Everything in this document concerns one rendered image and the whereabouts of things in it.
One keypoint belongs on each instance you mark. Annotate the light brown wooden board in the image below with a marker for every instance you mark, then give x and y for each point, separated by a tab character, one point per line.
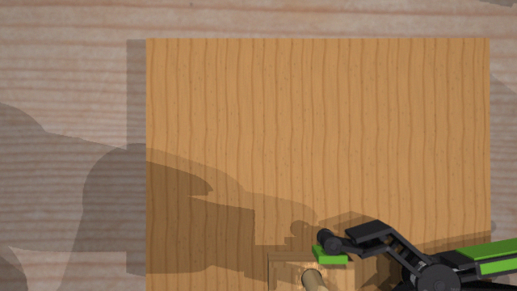
256	144

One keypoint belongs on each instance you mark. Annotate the small wooden block with round hole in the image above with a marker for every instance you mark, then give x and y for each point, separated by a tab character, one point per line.
285	269

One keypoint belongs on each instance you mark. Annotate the wooden cylinder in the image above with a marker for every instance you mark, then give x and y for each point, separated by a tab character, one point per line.
313	281

